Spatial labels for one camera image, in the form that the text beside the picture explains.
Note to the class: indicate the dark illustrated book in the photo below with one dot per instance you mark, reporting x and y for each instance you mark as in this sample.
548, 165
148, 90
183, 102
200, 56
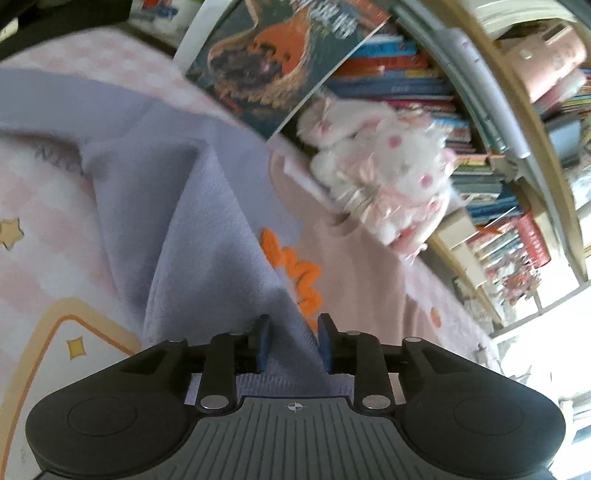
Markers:
277, 60

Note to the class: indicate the pink garment with orange print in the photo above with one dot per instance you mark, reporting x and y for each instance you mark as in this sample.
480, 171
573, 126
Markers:
369, 286

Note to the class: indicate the white pack with blue print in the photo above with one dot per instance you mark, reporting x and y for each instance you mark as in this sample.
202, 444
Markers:
159, 14

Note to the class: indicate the pink box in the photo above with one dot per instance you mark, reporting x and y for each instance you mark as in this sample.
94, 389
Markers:
549, 60

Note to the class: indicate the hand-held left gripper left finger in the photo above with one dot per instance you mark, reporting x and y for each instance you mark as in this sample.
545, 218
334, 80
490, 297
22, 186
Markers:
263, 344

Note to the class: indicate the white and pink plush bunny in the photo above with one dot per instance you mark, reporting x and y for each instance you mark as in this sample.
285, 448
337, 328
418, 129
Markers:
397, 161

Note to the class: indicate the lavender sweater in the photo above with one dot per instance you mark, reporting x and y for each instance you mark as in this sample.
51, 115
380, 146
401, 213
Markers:
184, 207

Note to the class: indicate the wooden bookshelf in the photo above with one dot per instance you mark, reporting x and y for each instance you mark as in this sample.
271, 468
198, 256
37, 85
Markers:
538, 152

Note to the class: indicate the white shelf panel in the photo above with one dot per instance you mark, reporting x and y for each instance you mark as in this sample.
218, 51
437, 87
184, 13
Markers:
198, 27

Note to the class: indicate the row of colourful books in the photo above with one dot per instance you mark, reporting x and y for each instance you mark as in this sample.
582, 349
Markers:
415, 87

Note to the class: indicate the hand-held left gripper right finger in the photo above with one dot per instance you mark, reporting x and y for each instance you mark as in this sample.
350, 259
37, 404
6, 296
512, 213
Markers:
326, 344

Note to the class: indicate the grey metal pole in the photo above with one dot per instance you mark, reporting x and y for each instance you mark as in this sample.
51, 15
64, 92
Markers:
475, 78

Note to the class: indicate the pink checked printed bed sheet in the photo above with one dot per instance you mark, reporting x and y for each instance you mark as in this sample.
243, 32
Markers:
46, 258

